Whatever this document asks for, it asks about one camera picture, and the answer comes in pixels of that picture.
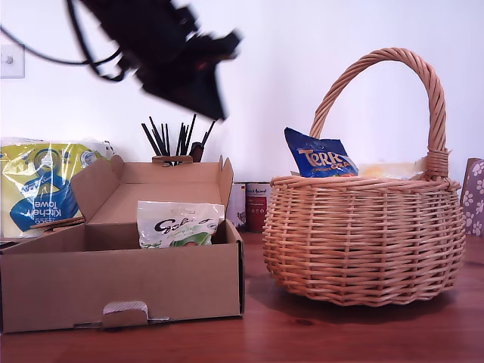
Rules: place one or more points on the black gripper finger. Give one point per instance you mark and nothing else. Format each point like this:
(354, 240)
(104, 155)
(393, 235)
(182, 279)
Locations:
(196, 90)

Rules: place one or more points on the white Galaxy egg bag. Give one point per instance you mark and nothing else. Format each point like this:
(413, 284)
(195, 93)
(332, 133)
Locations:
(177, 223)

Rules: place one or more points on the blue Terry's egg bag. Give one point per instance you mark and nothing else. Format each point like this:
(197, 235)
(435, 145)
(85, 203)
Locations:
(321, 155)

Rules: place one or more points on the red and cream egg bag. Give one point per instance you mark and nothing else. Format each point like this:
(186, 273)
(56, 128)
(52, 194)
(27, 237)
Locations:
(385, 168)

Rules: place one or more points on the corrugated cardboard piece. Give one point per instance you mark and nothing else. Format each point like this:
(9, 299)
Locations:
(56, 223)

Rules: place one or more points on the brown cardboard box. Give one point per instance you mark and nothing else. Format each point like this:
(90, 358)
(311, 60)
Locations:
(113, 287)

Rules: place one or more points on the wooden holder with black sticks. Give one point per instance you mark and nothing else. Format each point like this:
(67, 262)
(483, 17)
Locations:
(177, 157)

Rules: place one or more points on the red-label tin can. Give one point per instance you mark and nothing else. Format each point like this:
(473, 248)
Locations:
(258, 208)

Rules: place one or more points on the kitchen towel pack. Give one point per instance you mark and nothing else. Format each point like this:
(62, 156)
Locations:
(38, 181)

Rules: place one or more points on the paw print cushion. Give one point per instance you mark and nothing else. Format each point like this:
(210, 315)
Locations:
(475, 196)

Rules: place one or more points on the white light switch plate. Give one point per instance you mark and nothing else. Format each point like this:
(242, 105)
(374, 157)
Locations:
(11, 62)

